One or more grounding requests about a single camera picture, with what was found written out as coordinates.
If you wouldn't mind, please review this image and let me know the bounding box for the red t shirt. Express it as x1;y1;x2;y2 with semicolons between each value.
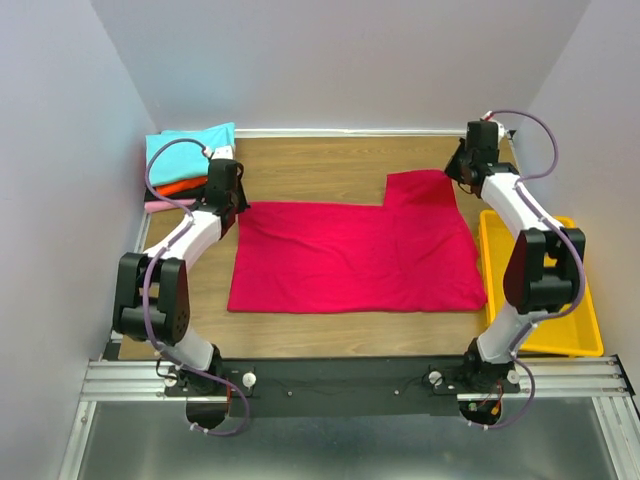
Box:
227;170;487;314

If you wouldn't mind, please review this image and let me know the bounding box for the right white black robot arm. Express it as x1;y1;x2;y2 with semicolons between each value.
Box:
432;115;586;394

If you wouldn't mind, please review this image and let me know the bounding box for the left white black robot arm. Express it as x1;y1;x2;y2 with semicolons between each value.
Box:
112;159;249;395

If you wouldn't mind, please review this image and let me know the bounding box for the folded black t shirt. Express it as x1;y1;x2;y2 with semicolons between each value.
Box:
144;186;205;202

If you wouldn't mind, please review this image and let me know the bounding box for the folded cyan t shirt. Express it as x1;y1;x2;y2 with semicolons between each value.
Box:
145;122;235;187

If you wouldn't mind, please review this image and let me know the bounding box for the folded orange t shirt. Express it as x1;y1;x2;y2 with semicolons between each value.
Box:
155;176;207;197

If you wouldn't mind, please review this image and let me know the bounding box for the yellow plastic bin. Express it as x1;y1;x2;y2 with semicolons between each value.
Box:
478;210;604;357

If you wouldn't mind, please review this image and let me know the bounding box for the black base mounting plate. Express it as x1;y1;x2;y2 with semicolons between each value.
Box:
163;356;520;428

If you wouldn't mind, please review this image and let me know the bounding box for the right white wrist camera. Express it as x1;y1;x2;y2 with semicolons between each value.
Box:
481;111;512;142

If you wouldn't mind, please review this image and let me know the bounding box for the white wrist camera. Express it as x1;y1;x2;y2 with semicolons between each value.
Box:
202;145;235;161
481;111;512;142

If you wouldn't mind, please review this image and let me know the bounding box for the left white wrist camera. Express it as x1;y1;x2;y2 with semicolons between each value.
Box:
202;145;235;161

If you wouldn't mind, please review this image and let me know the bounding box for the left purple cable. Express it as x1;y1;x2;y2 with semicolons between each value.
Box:
141;137;251;439

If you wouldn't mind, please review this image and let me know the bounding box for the aluminium extrusion frame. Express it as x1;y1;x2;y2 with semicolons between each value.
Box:
59;128;640;480

